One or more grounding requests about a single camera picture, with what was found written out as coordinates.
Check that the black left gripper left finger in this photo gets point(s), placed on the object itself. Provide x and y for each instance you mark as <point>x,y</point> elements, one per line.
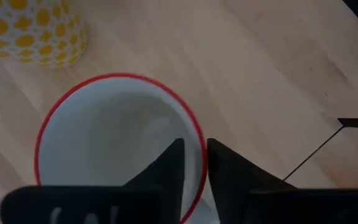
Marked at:
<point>169,174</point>

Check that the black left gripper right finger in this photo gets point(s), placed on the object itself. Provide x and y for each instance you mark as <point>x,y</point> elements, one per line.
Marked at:
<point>235,180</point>

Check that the grey diamond mug red rim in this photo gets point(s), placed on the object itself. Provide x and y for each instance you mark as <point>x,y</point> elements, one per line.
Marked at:
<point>104,130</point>

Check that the yellow dotted mug orange rim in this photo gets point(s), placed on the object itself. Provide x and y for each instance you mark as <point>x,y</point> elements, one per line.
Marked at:
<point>33,31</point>

